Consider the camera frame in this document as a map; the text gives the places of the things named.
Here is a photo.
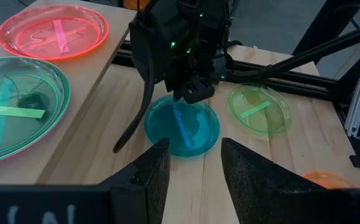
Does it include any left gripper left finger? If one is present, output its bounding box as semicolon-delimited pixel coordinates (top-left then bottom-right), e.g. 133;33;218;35
0;138;171;224

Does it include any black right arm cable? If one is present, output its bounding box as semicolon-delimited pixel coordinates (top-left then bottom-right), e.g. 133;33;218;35
113;18;156;154

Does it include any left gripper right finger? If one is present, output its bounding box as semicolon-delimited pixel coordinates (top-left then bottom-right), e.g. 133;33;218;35
221;137;360;224

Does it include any small orange object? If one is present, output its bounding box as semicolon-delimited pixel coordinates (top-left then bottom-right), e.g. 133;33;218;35
122;0;152;11

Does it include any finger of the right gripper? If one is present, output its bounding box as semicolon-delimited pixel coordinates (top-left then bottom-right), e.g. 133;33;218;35
179;77;216;105
164;74;183;102

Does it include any green translucent plastic plate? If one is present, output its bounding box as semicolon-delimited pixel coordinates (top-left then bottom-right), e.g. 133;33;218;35
228;82;293;136
0;56;72;167

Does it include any pink translucent plastic plate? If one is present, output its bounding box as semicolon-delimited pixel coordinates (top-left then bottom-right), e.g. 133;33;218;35
0;4;110;61
0;56;72;167

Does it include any orange translucent plastic plate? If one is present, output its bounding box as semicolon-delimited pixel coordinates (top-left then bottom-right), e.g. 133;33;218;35
0;4;110;61
302;170;356;190

